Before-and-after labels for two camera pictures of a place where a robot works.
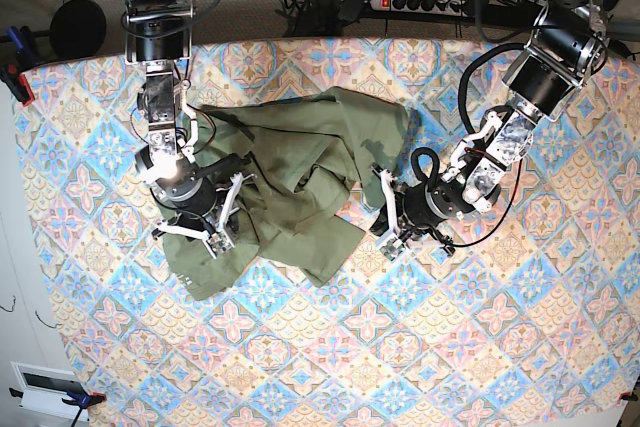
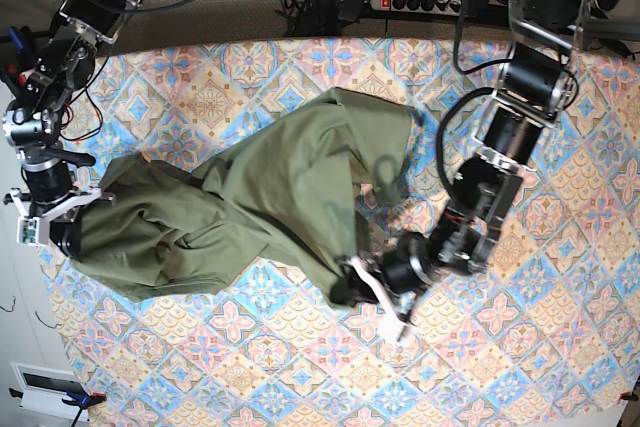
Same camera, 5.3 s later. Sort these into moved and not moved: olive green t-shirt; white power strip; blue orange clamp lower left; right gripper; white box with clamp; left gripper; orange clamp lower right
Moved: left gripper; right gripper; olive green t-shirt
Not moved: white power strip; blue orange clamp lower left; white box with clamp; orange clamp lower right
